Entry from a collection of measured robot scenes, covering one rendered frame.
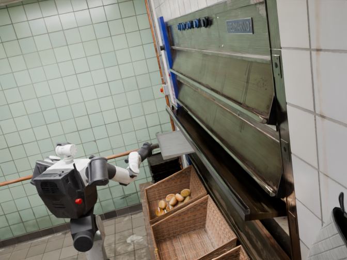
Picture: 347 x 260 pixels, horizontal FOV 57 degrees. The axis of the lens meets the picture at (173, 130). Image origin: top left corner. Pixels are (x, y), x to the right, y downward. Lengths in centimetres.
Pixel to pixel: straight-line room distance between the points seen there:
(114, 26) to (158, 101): 94
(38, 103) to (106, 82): 75
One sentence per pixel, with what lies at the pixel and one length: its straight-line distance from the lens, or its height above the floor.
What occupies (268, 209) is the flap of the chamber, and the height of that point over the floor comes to 140.
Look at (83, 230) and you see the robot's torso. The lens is 205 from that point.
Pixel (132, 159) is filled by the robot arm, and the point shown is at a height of 124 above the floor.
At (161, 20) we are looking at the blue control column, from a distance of 279.
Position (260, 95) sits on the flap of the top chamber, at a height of 178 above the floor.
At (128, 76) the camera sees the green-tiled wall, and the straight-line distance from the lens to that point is 362.
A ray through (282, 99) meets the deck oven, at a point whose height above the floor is 179.
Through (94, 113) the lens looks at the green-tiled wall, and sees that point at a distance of 369.
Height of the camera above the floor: 205
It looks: 17 degrees down
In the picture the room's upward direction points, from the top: 12 degrees counter-clockwise
